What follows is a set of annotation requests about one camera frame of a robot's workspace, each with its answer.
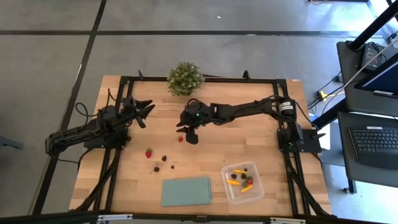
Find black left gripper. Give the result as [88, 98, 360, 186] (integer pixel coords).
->
[119, 96, 156, 126]

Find clear plastic tupperware container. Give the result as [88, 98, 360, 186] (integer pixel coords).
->
[220, 160, 265, 205]

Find black power adapter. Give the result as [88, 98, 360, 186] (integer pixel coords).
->
[360, 42, 388, 72]

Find folded pale green cloth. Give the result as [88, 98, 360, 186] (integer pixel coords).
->
[160, 177, 213, 207]

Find white cable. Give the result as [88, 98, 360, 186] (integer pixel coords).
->
[322, 37, 398, 111]

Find black desk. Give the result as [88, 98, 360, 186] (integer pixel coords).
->
[336, 40, 398, 118]
[338, 111, 398, 189]

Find black aluminium table frame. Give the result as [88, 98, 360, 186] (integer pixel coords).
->
[70, 70, 332, 218]

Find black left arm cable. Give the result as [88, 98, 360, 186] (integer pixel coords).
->
[75, 101, 100, 118]

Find grey floor object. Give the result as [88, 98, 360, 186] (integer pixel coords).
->
[0, 135, 24, 150]

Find black rig crossbar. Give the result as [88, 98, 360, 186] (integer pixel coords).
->
[0, 211, 398, 224]

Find black keyboard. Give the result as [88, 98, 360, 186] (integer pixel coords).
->
[348, 126, 398, 170]

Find black diagonal pole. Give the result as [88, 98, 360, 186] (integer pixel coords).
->
[347, 0, 398, 52]

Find artificial green potted plant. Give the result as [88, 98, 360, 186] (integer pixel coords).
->
[167, 60, 206, 97]

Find white paper sheet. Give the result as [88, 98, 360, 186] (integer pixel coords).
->
[318, 123, 332, 152]

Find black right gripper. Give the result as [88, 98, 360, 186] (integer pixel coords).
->
[176, 99, 216, 146]

